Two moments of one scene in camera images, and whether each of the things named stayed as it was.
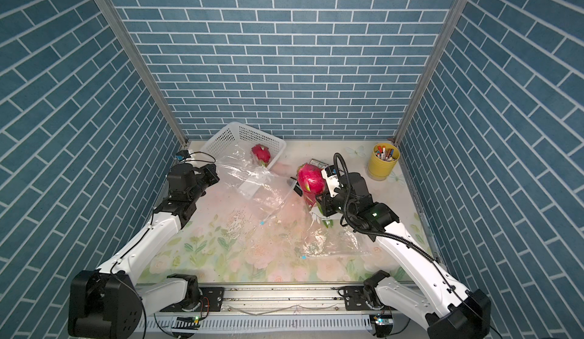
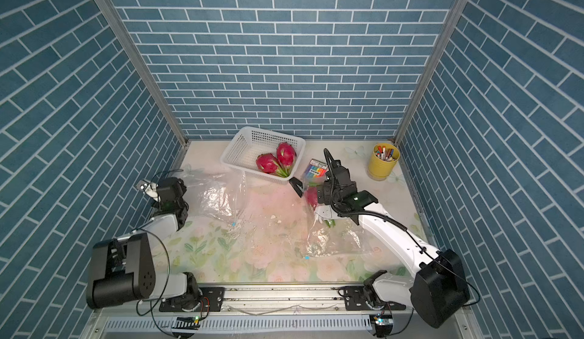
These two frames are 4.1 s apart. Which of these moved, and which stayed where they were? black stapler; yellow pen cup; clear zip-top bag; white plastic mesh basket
Moved: clear zip-top bag; white plastic mesh basket
Stayed: black stapler; yellow pen cup
